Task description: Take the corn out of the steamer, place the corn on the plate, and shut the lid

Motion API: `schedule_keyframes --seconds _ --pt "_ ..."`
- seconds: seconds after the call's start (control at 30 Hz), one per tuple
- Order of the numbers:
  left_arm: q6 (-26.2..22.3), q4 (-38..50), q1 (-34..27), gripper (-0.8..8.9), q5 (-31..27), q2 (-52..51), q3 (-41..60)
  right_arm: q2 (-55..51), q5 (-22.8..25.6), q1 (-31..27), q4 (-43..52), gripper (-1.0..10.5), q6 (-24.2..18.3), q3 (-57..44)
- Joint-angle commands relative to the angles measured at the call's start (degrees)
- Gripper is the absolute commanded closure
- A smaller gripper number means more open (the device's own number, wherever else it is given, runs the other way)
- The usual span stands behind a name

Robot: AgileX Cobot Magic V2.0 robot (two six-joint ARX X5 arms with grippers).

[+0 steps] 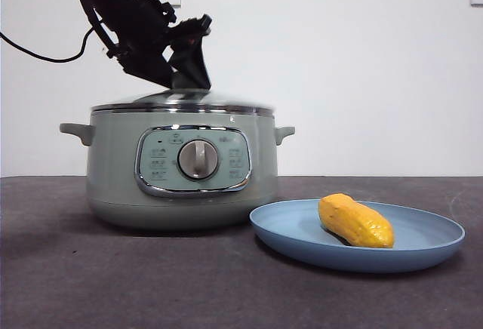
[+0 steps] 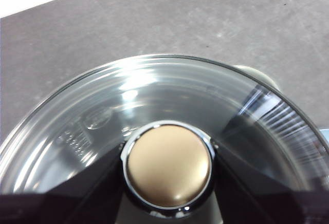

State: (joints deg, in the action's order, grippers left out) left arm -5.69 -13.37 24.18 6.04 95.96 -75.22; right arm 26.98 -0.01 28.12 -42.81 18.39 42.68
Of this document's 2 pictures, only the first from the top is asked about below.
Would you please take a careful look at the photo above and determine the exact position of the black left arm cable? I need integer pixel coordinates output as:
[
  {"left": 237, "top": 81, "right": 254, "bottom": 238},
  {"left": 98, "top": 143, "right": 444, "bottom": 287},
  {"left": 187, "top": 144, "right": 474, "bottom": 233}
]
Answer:
[{"left": 0, "top": 26, "right": 97, "bottom": 63}]

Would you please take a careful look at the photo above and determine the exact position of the blue round plate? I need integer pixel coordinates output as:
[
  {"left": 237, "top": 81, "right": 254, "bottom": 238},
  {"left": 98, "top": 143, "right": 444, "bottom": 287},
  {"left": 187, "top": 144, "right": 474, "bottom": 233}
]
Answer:
[{"left": 248, "top": 198, "right": 466, "bottom": 273}]

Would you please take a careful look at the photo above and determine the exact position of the glass lid with green knob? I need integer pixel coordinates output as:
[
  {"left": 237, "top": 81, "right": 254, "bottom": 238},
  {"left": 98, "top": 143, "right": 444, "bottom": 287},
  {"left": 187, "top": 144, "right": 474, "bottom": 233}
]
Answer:
[{"left": 90, "top": 79, "right": 275, "bottom": 115}]

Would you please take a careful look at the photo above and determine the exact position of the pale green electric steamer pot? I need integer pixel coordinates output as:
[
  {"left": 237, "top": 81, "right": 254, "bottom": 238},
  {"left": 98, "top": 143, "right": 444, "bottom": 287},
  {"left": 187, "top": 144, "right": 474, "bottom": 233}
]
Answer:
[{"left": 59, "top": 109, "right": 296, "bottom": 231}]

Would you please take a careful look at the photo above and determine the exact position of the yellow corn cob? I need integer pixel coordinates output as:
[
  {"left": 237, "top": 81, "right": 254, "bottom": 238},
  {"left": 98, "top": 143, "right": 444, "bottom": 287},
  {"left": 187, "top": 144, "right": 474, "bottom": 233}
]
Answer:
[{"left": 318, "top": 192, "right": 395, "bottom": 249}]

